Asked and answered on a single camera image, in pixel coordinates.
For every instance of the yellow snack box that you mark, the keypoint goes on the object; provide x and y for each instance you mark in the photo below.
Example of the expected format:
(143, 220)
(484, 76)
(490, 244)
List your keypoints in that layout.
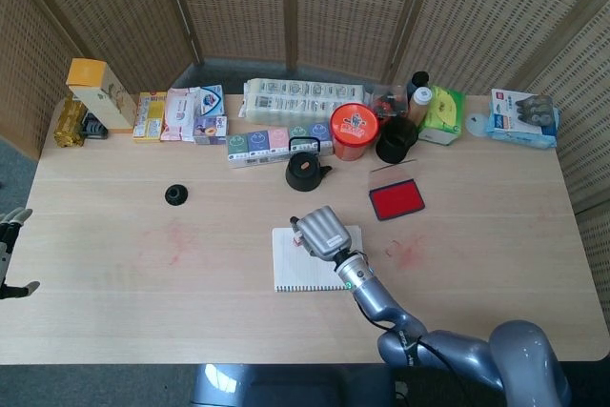
(149, 116)

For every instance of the green tissue box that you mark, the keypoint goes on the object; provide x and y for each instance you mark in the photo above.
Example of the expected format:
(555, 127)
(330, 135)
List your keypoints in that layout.
(443, 111)

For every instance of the light blue wipes pack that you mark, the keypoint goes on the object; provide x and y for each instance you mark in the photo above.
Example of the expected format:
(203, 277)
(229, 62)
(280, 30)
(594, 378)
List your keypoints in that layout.
(529, 140)

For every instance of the black mesh pen cup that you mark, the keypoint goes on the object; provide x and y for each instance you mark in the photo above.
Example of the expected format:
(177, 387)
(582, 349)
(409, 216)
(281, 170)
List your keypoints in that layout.
(395, 140)

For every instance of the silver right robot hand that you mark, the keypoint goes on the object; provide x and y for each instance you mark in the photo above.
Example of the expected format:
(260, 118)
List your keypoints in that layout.
(324, 233)

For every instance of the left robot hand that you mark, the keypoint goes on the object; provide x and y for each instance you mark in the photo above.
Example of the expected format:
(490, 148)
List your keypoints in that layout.
(8, 230)

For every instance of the wicker folding screen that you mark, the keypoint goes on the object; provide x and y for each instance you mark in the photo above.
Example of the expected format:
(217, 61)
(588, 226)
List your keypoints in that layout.
(238, 6)

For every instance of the small black round plastic part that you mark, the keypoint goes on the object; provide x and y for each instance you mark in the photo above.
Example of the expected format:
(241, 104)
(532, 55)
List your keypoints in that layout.
(176, 195)

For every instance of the blue and white small box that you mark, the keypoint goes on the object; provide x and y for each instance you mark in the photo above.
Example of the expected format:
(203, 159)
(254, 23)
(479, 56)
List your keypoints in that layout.
(212, 99)

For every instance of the white spiral lined notebook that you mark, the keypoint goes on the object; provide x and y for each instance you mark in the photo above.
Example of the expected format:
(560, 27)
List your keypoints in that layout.
(295, 269)

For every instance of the pale blue round disc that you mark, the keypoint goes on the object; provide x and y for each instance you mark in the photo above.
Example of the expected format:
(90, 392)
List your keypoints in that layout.
(476, 123)

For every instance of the clear wrapped paper roll pack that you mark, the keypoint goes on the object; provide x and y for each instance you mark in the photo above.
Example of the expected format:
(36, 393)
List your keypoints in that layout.
(295, 99)

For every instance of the purple small box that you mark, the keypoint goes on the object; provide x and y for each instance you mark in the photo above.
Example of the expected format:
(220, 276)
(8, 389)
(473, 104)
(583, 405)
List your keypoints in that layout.
(209, 130)

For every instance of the red ink pad clear lid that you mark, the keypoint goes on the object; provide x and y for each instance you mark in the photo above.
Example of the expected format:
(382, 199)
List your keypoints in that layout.
(398, 199)

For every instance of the brown bottle white cap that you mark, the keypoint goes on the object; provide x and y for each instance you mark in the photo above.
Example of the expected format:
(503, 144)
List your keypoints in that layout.
(419, 102)

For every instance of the clear plastic box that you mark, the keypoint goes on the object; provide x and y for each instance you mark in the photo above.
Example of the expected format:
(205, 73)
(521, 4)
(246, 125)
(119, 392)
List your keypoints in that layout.
(388, 99)

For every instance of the dark grey slotted holder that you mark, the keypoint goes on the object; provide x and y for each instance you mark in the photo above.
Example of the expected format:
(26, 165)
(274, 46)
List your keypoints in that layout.
(93, 127)

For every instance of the orange lidded tub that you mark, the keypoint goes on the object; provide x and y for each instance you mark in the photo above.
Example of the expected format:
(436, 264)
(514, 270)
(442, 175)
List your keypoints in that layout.
(355, 123)

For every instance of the gold foil pack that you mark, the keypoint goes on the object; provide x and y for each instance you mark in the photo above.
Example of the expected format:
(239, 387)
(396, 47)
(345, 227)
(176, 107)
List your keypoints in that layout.
(69, 123)

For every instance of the pink wet wipes pack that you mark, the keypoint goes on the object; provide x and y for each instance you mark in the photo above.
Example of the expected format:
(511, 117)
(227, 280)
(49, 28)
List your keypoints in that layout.
(178, 114)

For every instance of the tall beige carton orange top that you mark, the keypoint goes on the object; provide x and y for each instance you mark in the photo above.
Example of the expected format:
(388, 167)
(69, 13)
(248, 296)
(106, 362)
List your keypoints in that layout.
(102, 97)

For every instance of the blue white tissue pack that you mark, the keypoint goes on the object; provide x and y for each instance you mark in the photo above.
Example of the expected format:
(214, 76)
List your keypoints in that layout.
(512, 111)

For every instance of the dark bottle black cap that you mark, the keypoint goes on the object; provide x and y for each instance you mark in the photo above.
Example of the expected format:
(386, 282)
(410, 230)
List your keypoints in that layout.
(419, 78)

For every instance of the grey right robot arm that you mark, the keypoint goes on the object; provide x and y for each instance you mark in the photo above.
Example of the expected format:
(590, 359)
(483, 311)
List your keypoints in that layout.
(381, 302)

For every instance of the white and red stamp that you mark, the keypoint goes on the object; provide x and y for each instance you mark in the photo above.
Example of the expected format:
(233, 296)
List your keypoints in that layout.
(298, 239)

